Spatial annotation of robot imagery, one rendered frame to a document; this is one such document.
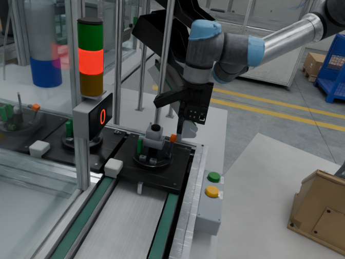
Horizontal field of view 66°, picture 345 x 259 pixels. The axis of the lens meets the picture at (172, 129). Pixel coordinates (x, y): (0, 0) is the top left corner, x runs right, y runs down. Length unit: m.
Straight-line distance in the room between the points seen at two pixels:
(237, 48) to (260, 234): 0.57
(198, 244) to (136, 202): 0.22
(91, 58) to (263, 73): 4.49
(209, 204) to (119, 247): 0.27
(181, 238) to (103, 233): 0.20
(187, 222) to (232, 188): 0.33
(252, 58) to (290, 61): 4.24
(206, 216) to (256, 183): 0.39
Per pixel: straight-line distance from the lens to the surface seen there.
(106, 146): 0.95
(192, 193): 0.83
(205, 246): 0.84
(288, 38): 0.92
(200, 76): 0.71
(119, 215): 0.80
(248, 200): 1.02
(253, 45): 0.72
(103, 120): 0.66
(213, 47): 0.69
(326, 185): 0.88
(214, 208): 0.80
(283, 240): 0.95
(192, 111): 0.76
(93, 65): 0.59
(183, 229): 0.74
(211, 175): 0.88
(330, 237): 0.98
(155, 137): 0.84
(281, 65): 4.95
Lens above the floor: 1.52
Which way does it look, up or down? 31 degrees down
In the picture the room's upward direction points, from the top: 9 degrees clockwise
